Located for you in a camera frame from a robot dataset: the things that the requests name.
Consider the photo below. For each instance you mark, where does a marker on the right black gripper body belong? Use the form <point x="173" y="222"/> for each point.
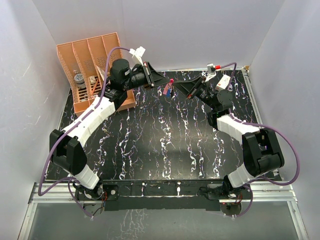
<point x="205" y="94"/>

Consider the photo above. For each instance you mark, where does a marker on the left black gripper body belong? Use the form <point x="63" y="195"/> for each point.
<point x="137" y="80"/>

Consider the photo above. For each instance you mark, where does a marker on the blue key tag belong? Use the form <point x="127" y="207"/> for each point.
<point x="169" y="93"/>

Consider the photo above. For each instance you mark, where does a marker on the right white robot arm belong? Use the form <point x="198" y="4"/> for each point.
<point x="261" y="150"/>

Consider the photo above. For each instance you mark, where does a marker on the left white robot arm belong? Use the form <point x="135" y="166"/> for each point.
<point x="67" y="145"/>

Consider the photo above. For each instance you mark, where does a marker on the white red small box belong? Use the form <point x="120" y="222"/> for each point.
<point x="223" y="83"/>

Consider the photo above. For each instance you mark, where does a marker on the white packaged card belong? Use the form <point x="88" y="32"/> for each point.
<point x="101" y="72"/>

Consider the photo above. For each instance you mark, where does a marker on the small white beige box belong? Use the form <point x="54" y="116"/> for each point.
<point x="92" y="79"/>

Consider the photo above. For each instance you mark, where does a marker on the orange perforated file organizer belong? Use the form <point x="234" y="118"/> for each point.
<point x="84" y="56"/>

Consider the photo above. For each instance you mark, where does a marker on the grey round canister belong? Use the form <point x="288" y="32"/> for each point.
<point x="79" y="79"/>

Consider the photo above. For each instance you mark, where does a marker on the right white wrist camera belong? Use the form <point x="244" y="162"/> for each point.
<point x="211" y="71"/>

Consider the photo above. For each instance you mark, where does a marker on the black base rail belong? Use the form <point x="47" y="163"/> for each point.
<point x="209" y="195"/>

